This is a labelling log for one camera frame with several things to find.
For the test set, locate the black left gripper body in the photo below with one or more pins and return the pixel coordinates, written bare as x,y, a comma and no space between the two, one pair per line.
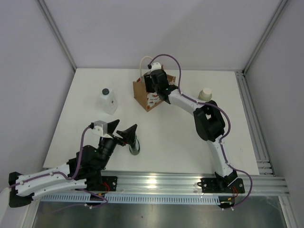
107,147

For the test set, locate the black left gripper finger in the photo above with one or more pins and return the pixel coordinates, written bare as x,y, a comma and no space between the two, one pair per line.
111,126
128,135

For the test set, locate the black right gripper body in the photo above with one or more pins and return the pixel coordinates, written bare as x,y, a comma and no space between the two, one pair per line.
156,87

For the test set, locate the white bottle grey cap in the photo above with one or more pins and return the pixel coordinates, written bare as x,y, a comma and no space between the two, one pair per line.
108,101

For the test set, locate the sage green lotion bottle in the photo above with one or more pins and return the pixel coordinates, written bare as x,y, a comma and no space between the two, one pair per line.
205,94

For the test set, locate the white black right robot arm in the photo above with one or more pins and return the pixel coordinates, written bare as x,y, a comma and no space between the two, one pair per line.
209,123

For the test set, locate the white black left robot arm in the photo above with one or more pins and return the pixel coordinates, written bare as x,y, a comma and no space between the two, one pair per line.
81,173

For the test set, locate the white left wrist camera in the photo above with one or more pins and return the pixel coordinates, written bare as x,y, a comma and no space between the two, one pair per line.
100,128

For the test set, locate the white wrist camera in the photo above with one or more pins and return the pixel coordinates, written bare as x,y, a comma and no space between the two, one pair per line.
100,128
155,66

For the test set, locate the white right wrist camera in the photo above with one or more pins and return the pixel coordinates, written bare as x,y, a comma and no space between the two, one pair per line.
155,66

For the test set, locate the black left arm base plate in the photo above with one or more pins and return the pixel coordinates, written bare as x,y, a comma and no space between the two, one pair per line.
102,183

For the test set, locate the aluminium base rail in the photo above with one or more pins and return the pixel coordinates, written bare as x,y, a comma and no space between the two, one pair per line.
131,182

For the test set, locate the slotted white cable duct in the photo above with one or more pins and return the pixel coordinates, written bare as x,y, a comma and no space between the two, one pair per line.
134,199

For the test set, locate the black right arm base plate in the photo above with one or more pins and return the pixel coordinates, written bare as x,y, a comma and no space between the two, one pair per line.
213,185

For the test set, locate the aluminium frame post left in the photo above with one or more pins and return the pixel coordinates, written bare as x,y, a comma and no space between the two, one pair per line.
56,32

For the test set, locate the aluminium frame post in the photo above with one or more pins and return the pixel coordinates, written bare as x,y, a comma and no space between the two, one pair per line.
266,34
56,32

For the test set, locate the aluminium side rail right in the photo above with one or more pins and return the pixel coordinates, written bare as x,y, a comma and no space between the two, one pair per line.
262,155

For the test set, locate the aluminium frame post right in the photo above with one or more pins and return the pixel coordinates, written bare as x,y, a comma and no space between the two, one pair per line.
266,34

